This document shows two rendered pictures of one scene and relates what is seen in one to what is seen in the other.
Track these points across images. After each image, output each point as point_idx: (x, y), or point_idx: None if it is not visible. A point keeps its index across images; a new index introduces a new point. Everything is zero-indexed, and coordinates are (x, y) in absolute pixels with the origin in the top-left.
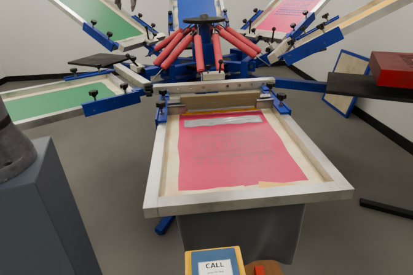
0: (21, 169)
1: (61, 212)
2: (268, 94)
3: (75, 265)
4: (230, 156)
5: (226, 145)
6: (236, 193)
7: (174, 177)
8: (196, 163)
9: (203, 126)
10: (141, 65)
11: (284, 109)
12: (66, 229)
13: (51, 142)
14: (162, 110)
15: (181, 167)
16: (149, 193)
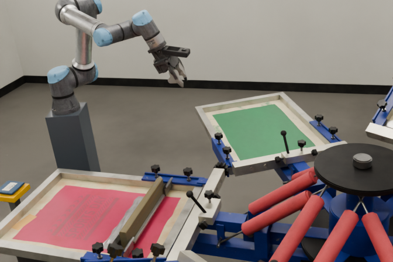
0: (54, 113)
1: (61, 139)
2: (123, 250)
3: (58, 160)
4: (72, 211)
5: (88, 213)
6: (32, 196)
7: (78, 185)
8: (81, 195)
9: (129, 207)
10: (292, 155)
11: (89, 257)
12: (59, 145)
13: (76, 117)
14: (155, 175)
15: (84, 188)
16: (66, 169)
